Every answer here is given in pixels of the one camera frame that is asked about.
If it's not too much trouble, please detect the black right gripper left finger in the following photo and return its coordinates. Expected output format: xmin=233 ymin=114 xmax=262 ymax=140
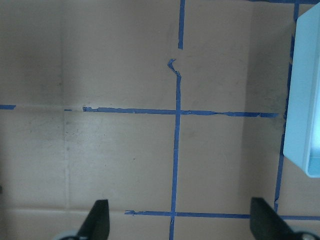
xmin=76 ymin=199 xmax=110 ymax=240

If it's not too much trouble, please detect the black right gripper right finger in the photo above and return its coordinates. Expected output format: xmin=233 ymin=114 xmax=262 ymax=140
xmin=250 ymin=197 xmax=304 ymax=240

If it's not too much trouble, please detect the light blue plastic bin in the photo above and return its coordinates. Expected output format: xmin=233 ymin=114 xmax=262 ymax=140
xmin=283 ymin=3 xmax=320 ymax=178

